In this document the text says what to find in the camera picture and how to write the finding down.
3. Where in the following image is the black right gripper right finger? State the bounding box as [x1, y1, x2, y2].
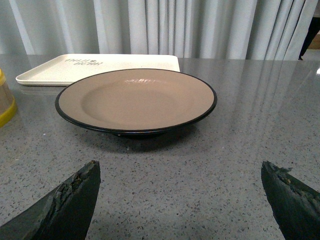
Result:
[261, 161, 320, 240]

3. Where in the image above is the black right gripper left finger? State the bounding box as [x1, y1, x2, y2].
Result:
[0, 161, 101, 240]

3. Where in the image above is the tan plate with black rim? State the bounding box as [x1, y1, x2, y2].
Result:
[55, 68, 218, 136]

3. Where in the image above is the cream bear tray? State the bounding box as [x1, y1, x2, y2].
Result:
[15, 54, 180, 86]

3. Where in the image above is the yellow-rimmed wooden steamer basket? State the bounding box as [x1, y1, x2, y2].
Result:
[0, 70, 18, 128]

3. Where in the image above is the grey pleated curtain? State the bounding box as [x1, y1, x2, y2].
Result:
[0, 0, 317, 60]

